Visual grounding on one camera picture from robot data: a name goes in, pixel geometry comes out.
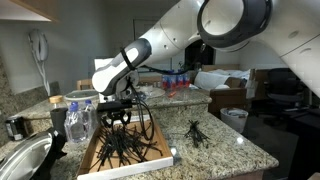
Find glass jar wooden lid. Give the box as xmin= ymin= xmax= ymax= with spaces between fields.
xmin=49 ymin=95 xmax=66 ymax=109

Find fiji water bottle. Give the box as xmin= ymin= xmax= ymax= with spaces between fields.
xmin=184 ymin=73 xmax=190 ymax=88
xmin=162 ymin=75 xmax=168 ymax=90
xmin=169 ymin=70 xmax=176 ymax=90
xmin=177 ymin=74 xmax=184 ymax=88

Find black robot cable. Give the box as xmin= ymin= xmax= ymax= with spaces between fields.
xmin=126 ymin=63 xmax=188 ymax=142

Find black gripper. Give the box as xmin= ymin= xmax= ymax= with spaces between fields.
xmin=96 ymin=100 xmax=132 ymax=127

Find clear water bottle pack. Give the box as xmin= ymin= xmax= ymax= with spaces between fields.
xmin=64 ymin=100 xmax=98 ymax=143

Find wooden upper cabinets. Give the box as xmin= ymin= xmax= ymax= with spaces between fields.
xmin=0 ymin=0 xmax=59 ymax=22

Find white waste bin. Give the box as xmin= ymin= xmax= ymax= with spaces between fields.
xmin=220 ymin=108 xmax=248 ymax=133

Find white plate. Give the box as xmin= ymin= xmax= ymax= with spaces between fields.
xmin=64 ymin=89 xmax=99 ymax=101

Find white wall phone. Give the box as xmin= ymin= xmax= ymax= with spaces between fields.
xmin=28 ymin=29 xmax=51 ymax=95

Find shallow cardboard box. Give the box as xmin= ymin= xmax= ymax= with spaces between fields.
xmin=77 ymin=116 xmax=173 ymax=180

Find black office chair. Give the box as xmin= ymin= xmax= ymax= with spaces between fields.
xmin=264 ymin=68 xmax=304 ymax=111

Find orange marker pen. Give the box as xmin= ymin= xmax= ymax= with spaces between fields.
xmin=168 ymin=91 xmax=177 ymax=98

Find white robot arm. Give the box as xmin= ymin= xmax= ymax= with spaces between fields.
xmin=92 ymin=0 xmax=320 ymax=96

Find black zip ties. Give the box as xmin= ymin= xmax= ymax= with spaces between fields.
xmin=90 ymin=126 xmax=164 ymax=172
xmin=184 ymin=120 xmax=209 ymax=148

